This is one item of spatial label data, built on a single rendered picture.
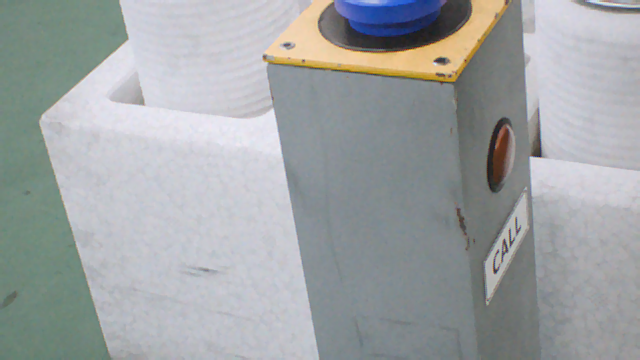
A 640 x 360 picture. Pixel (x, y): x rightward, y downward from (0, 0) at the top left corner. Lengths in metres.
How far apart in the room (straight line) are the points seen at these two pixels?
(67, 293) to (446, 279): 0.47
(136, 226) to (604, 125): 0.27
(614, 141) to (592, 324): 0.09
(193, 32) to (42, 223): 0.33
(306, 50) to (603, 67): 0.19
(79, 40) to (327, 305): 0.76
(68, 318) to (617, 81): 0.43
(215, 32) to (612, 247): 0.23
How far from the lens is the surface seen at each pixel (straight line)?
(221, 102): 0.68
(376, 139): 0.43
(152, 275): 0.74
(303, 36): 0.44
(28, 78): 1.17
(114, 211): 0.72
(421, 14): 0.42
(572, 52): 0.58
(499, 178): 0.45
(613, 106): 0.58
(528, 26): 0.73
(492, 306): 0.48
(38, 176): 1.02
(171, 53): 0.67
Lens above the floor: 0.51
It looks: 33 degrees down
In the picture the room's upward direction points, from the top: 10 degrees counter-clockwise
